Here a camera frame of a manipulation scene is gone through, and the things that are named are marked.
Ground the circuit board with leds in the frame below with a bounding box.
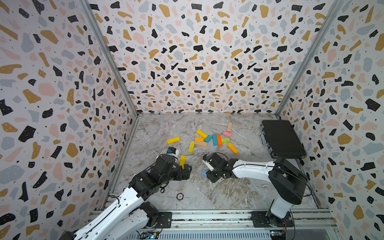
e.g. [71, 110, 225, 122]
[139, 232, 159, 240]

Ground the teal block upright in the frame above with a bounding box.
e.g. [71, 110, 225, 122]
[212, 135, 218, 146]

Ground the teal block tilted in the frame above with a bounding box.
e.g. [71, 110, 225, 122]
[204, 135, 213, 143]

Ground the aluminium front rail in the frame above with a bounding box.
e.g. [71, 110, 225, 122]
[86, 209, 338, 232]

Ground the orange block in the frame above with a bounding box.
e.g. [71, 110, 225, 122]
[216, 135, 223, 146]

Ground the pink block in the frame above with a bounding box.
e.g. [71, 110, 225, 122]
[223, 132, 232, 138]

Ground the orange-yellow block right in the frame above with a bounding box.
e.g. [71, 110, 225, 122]
[227, 143, 239, 155]

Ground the lime yellow block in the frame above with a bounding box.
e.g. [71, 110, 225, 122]
[188, 141, 195, 153]

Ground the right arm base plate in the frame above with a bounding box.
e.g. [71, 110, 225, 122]
[251, 211, 294, 228]

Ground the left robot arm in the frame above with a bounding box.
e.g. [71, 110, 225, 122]
[61, 154, 192, 240]

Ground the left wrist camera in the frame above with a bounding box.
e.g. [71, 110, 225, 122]
[167, 147, 180, 157]

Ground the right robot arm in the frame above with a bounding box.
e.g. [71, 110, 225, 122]
[202, 153, 312, 225]

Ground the tan block upper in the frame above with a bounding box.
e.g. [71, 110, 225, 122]
[227, 123, 232, 133]

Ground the black briefcase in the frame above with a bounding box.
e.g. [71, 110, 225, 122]
[259, 120, 307, 159]

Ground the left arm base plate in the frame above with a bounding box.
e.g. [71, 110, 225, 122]
[148, 212, 173, 229]

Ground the tan wooden block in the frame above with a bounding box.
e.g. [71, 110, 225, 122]
[195, 141, 208, 147]

